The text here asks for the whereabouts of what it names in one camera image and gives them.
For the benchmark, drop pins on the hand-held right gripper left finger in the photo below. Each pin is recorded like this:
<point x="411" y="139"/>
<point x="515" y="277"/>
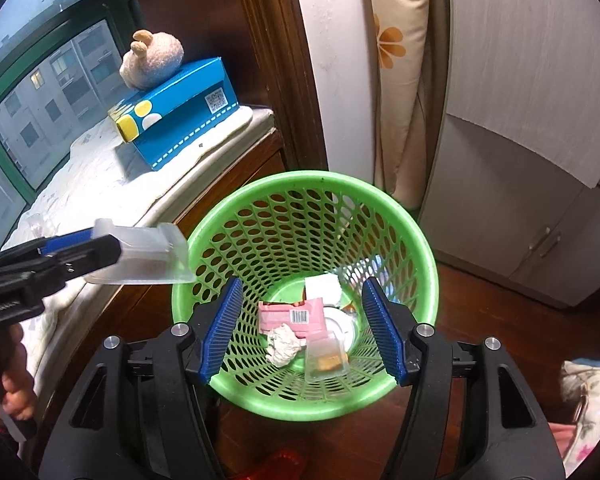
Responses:
<point x="225" y="330"/>

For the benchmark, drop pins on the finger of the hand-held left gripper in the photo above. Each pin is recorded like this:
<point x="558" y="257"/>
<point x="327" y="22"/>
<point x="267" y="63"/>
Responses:
<point x="95" y="252"/>
<point x="67" y="241"/>

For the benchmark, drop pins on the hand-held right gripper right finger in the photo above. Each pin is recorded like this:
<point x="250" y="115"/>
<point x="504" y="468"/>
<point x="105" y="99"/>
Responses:
<point x="385" y="330"/>

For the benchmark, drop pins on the orange peel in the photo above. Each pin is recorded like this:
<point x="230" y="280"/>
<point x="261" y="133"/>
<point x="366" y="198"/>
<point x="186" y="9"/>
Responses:
<point x="352" y="307"/>

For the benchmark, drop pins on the round cup with orange label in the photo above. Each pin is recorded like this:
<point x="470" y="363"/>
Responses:
<point x="340" y="322"/>

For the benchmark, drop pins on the clear plastic cup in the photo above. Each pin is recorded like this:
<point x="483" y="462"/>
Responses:
<point x="325" y="355"/>
<point x="145" y="255"/>

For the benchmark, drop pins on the pink snack wrapper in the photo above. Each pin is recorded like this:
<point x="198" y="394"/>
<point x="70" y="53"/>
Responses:
<point x="285" y="315"/>

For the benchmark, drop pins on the red white paper wrapper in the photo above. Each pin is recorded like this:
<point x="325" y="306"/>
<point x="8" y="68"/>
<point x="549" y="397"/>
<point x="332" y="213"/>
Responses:
<point x="285" y="345"/>

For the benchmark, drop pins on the white foam block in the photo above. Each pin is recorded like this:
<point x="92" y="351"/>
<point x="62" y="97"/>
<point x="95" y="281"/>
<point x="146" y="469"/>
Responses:
<point x="322" y="287"/>

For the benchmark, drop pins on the green plastic mesh basket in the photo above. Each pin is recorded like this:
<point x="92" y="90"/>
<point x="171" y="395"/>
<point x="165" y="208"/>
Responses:
<point x="290" y="210"/>

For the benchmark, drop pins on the person's left hand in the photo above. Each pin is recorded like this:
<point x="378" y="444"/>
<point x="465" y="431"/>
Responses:
<point x="21" y="390"/>

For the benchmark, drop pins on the white quilted printed mat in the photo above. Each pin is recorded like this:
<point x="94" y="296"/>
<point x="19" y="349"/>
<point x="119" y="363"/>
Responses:
<point x="95" y="170"/>

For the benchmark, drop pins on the blue spotted tissue box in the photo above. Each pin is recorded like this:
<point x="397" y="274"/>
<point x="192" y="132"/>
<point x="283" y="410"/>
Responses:
<point x="180" y="110"/>

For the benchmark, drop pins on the small plush toy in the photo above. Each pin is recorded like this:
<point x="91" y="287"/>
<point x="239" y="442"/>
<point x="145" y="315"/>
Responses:
<point x="155" y="60"/>

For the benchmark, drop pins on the floral cloth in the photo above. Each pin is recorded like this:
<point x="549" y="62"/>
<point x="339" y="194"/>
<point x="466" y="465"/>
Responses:
<point x="595" y="390"/>

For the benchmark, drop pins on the beige flowered curtain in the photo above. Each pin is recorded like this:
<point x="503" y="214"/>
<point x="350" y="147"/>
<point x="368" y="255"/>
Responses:
<point x="400" y="85"/>

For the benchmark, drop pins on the white wardrobe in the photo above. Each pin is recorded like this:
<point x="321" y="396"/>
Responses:
<point x="520" y="110"/>

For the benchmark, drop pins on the dark wooden pillar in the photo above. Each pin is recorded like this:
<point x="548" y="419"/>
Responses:
<point x="270" y="60"/>

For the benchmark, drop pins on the green window frame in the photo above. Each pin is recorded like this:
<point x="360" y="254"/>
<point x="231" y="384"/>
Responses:
<point x="120" y="20"/>

